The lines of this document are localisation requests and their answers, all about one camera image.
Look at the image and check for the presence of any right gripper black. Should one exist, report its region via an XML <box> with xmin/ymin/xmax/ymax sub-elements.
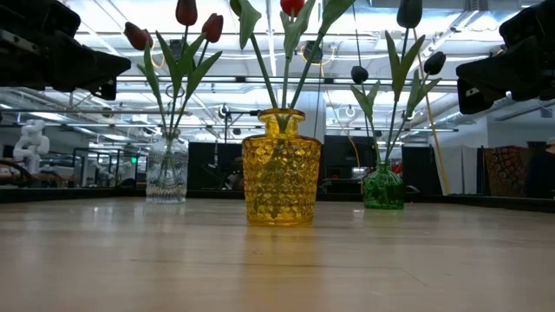
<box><xmin>455</xmin><ymin>0</ymin><xmax>555</xmax><ymax>116</ymax></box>

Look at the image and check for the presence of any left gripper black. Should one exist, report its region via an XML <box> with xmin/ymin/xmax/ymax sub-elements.
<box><xmin>0</xmin><ymin>0</ymin><xmax>133</xmax><ymax>101</ymax></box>

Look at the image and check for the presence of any black artificial tulip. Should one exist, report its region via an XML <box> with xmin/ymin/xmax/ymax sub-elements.
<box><xmin>383</xmin><ymin>0</ymin><xmax>427</xmax><ymax>166</ymax></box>
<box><xmin>388</xmin><ymin>50</ymin><xmax>447</xmax><ymax>165</ymax></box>
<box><xmin>349</xmin><ymin>65</ymin><xmax>382</xmax><ymax>166</ymax></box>

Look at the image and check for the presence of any dark red artificial tulip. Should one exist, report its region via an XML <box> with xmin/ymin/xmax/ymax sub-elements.
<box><xmin>173</xmin><ymin>12</ymin><xmax>225</xmax><ymax>138</ymax></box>
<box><xmin>154</xmin><ymin>0</ymin><xmax>207</xmax><ymax>138</ymax></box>
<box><xmin>123</xmin><ymin>22</ymin><xmax>171</xmax><ymax>140</ymax></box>

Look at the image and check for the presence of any clear glass vase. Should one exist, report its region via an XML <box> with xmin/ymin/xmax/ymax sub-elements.
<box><xmin>145</xmin><ymin>129</ymin><xmax>190</xmax><ymax>205</ymax></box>

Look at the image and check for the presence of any green glass vase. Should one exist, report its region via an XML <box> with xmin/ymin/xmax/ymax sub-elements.
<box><xmin>362</xmin><ymin>162</ymin><xmax>405</xmax><ymax>211</ymax></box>

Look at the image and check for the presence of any yellow glass vase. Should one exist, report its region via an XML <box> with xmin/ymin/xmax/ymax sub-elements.
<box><xmin>241</xmin><ymin>107</ymin><xmax>323</xmax><ymax>227</ymax></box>

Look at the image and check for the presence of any black framed robot cell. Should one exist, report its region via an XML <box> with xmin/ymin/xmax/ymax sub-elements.
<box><xmin>71</xmin><ymin>146</ymin><xmax>147</xmax><ymax>188</ymax></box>

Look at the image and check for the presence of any black ceiling spotlight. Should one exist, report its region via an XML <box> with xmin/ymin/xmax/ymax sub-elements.
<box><xmin>166</xmin><ymin>38</ymin><xmax>186</xmax><ymax>62</ymax></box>
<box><xmin>302</xmin><ymin>40</ymin><xmax>324</xmax><ymax>65</ymax></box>

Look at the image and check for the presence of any red patterned hanging rug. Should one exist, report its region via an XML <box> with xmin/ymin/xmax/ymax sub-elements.
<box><xmin>484</xmin><ymin>146</ymin><xmax>532</xmax><ymax>199</ymax></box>

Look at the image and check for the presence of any white partition panel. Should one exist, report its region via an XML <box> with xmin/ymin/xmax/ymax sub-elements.
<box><xmin>441</xmin><ymin>145</ymin><xmax>478</xmax><ymax>195</ymax></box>

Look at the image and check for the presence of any person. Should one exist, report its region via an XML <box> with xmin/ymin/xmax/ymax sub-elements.
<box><xmin>523</xmin><ymin>137</ymin><xmax>555</xmax><ymax>199</ymax></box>

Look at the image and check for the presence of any black partition panel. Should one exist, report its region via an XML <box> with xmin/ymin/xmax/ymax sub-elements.
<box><xmin>186</xmin><ymin>141</ymin><xmax>244</xmax><ymax>192</ymax></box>
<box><xmin>401</xmin><ymin>145</ymin><xmax>443</xmax><ymax>196</ymax></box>
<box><xmin>323</xmin><ymin>135</ymin><xmax>378</xmax><ymax>184</ymax></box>

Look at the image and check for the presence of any black boom stand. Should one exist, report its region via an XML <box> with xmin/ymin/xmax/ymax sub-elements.
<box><xmin>218</xmin><ymin>103</ymin><xmax>261</xmax><ymax>192</ymax></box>

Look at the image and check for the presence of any silver air duct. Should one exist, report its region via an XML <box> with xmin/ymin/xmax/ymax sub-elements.
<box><xmin>433</xmin><ymin>97</ymin><xmax>555</xmax><ymax>127</ymax></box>

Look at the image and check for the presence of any long yellow cable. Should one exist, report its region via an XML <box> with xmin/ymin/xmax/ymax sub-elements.
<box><xmin>411</xmin><ymin>26</ymin><xmax>450</xmax><ymax>195</ymax></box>

